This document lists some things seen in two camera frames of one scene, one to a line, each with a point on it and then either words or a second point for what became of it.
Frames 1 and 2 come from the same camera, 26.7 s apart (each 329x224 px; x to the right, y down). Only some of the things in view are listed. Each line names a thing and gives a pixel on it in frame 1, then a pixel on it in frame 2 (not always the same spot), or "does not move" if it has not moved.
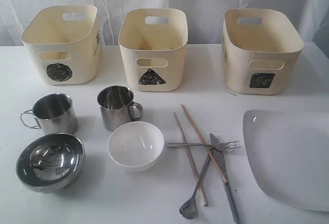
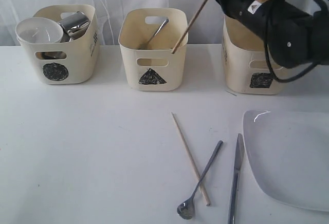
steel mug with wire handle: x=54 y=114 → x=75 y=26
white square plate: x=288 y=152 does not move
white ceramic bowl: x=135 y=146 → x=37 y=30
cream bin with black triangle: x=154 y=54 does not move
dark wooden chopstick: x=204 y=143 → x=191 y=23
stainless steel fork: x=221 y=147 → x=166 y=21
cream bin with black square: x=261 y=48 does not move
